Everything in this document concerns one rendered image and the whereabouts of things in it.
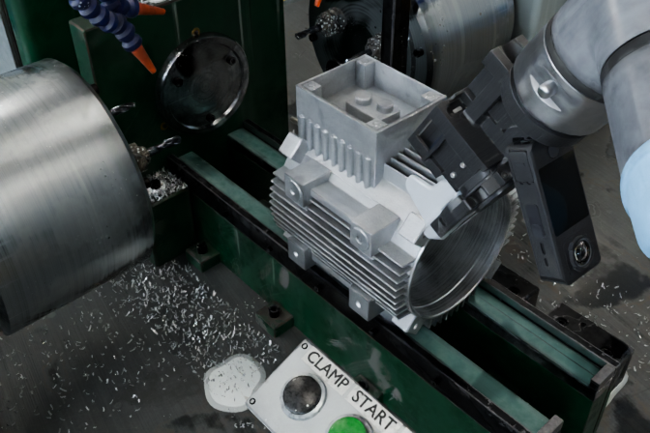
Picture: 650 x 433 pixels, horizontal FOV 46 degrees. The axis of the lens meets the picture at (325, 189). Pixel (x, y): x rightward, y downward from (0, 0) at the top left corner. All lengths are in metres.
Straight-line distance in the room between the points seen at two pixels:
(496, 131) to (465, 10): 0.50
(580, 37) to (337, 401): 0.31
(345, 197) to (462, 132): 0.22
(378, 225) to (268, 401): 0.21
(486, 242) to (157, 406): 0.42
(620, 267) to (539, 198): 0.59
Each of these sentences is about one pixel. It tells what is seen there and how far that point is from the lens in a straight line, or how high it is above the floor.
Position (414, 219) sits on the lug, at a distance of 0.70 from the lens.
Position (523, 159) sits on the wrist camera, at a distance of 0.55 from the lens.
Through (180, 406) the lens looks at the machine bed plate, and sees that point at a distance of 0.93.
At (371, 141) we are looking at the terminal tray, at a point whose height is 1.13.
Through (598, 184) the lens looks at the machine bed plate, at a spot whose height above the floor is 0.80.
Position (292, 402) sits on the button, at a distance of 0.59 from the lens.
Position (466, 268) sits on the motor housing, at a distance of 0.86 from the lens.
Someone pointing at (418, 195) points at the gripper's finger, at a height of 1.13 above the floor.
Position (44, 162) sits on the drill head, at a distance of 0.75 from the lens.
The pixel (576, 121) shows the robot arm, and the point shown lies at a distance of 0.52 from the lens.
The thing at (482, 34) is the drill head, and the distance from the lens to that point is 1.09.
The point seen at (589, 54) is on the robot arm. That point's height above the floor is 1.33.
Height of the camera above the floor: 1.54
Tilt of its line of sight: 38 degrees down
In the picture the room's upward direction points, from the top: straight up
